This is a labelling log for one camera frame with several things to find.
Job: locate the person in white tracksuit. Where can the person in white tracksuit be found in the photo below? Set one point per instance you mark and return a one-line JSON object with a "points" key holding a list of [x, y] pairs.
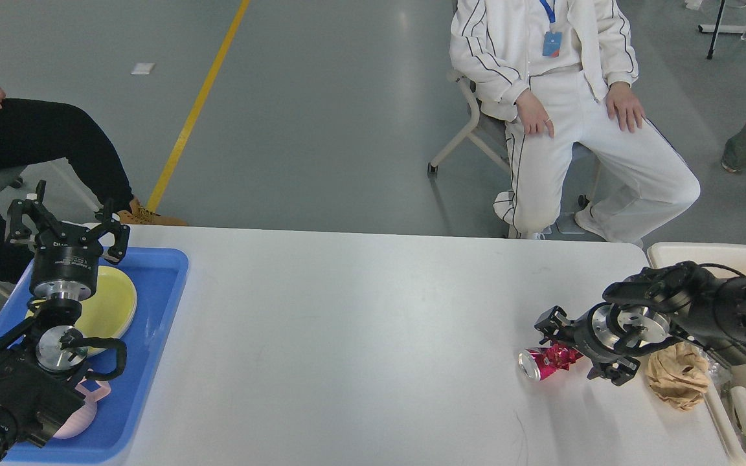
{"points": [[558, 74]]}

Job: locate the crushed red soda can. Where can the crushed red soda can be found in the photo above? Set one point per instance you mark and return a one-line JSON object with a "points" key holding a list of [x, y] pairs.
{"points": [[539, 363]]}

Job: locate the pink ribbed mug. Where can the pink ribbed mug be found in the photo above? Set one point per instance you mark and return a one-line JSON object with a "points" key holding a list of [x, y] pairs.
{"points": [[80, 420]]}

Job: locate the beige plastic bin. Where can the beige plastic bin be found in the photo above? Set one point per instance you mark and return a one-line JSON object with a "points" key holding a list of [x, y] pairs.
{"points": [[734, 256]]}

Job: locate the small crumpled brown paper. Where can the small crumpled brown paper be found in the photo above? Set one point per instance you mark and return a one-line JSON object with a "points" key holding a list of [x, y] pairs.
{"points": [[678, 376]]}

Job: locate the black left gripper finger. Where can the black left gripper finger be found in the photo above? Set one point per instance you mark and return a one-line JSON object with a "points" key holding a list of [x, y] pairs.
{"points": [[30, 223], [108, 226]]}

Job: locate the white wheeled chair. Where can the white wheeled chair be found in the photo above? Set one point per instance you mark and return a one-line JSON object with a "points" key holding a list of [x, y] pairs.
{"points": [[488, 134]]}

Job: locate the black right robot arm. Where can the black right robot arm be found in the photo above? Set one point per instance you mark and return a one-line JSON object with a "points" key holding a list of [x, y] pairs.
{"points": [[667, 315]]}

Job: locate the silver foil bag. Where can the silver foil bag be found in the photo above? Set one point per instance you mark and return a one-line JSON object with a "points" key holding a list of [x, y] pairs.
{"points": [[717, 372]]}

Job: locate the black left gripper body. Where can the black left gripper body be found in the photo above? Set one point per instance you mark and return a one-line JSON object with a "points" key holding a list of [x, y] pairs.
{"points": [[65, 271]]}

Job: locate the yellow round plastic plate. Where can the yellow round plastic plate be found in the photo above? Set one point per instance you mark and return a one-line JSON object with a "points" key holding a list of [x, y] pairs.
{"points": [[107, 312]]}

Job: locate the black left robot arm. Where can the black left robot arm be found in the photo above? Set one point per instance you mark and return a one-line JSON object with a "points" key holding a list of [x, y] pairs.
{"points": [[44, 357]]}

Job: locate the clear floor plate right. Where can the clear floor plate right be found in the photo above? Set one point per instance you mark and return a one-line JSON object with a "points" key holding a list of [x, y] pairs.
{"points": [[566, 224]]}

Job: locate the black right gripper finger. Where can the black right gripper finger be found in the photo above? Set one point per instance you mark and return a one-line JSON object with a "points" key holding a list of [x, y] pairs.
{"points": [[556, 327], [618, 372]]}

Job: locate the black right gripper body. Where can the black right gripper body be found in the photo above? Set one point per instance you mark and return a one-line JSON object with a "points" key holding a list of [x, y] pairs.
{"points": [[595, 335]]}

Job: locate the person in black trousers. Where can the person in black trousers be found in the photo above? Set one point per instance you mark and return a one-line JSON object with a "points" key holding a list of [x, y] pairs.
{"points": [[35, 131]]}

